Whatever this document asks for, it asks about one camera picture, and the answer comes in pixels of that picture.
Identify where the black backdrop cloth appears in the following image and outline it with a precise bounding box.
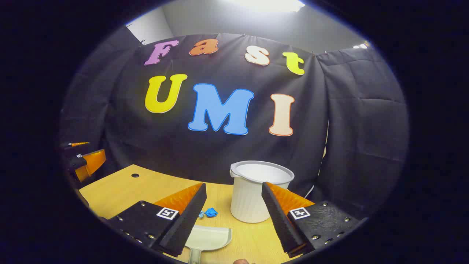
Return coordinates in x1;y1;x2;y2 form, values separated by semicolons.
59;26;410;220

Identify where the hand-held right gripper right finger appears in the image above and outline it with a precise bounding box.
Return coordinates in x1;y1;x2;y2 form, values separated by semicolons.
261;181;361;259

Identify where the wooden desktop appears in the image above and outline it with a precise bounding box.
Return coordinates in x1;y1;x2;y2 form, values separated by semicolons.
79;164;315;264

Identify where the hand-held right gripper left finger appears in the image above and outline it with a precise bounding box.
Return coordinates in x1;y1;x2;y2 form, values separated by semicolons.
106;183;207;258

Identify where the grey plastic dustpan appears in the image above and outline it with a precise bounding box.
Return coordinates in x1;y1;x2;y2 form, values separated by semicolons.
184;225;233;264

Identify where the white ribbed garbage bin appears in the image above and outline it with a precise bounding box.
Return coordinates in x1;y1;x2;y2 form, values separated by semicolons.
230;161;295;223

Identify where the large ceiling light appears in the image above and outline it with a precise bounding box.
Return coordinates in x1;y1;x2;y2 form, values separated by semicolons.
225;0;306;12

